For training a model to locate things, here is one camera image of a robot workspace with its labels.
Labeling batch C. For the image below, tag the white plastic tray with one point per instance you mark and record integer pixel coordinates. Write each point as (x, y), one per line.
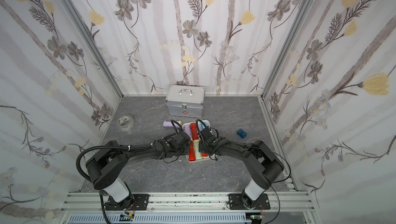
(191, 142)

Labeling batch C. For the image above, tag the blue flashlight white head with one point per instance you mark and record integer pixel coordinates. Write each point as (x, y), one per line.
(202, 126)

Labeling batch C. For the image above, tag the purple flashlight yellow rim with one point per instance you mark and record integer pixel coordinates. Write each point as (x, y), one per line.
(172, 123)

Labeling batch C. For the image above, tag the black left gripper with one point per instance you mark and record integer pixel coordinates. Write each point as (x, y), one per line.
(185, 143)

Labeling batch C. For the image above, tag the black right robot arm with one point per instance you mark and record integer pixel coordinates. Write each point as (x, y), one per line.
(262, 164)

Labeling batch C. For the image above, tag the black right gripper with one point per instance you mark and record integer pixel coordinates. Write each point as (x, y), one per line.
(205, 142)

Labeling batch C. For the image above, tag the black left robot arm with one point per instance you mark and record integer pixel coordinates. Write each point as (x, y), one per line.
(101, 165)

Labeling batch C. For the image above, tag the silver metal first-aid case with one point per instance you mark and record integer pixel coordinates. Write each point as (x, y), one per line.
(186, 101)

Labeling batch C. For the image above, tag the short red flashlight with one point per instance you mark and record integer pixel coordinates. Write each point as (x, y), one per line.
(194, 131)

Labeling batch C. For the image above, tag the clear packing tape roll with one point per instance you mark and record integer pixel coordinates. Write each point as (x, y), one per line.
(125, 122)

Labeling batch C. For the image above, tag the aluminium frame rail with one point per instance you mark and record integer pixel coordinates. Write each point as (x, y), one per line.
(190, 207)

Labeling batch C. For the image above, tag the small blue block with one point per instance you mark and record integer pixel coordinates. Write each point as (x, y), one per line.
(241, 133)

